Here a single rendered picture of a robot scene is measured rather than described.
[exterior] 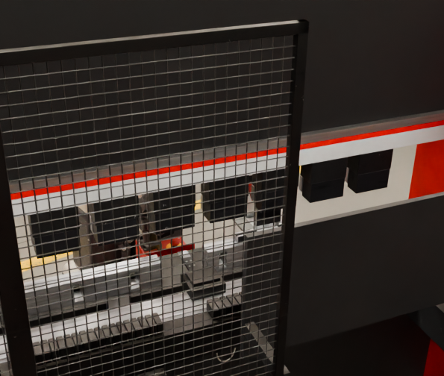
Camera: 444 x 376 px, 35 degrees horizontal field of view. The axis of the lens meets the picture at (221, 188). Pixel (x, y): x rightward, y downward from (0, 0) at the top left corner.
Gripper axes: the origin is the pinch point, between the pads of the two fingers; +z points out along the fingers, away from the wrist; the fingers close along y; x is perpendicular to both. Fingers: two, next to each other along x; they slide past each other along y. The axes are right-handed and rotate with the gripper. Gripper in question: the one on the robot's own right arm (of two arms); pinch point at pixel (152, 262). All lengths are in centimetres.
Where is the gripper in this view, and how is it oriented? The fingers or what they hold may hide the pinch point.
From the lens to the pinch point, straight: 290.8
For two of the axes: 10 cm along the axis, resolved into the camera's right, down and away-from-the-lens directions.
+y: 4.2, 2.1, -8.8
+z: 0.9, 9.6, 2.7
